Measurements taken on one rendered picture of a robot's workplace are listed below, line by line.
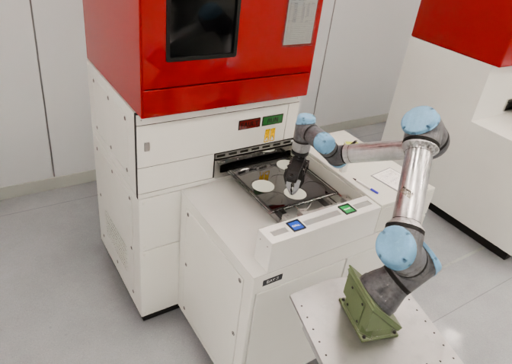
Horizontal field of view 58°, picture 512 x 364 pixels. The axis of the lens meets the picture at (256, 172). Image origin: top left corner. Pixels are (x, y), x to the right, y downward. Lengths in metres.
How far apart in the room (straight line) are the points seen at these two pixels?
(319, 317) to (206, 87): 0.97
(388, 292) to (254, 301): 0.53
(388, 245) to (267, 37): 1.00
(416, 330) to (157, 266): 1.25
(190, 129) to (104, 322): 1.20
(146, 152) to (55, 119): 1.57
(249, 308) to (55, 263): 1.54
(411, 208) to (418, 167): 0.13
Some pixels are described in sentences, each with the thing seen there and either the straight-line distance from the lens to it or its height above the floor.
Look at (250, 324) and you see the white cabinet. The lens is 1.89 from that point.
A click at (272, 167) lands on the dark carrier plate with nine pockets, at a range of 2.20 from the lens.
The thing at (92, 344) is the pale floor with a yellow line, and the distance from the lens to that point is 2.58.
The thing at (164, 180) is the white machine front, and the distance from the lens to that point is 2.05.
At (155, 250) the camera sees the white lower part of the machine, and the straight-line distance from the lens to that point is 2.27.
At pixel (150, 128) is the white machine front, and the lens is 1.90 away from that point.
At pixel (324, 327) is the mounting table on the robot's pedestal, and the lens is 1.60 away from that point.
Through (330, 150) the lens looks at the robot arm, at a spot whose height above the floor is 1.21.
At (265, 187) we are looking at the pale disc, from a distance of 2.04.
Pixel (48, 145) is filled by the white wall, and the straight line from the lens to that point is 3.51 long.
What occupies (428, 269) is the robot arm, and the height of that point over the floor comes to 1.09.
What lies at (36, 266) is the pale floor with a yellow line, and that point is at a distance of 3.05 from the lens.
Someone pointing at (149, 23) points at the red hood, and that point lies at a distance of 1.70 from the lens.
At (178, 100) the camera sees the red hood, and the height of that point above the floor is 1.28.
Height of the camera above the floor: 2.00
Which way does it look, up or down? 31 degrees down
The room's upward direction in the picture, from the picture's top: 7 degrees clockwise
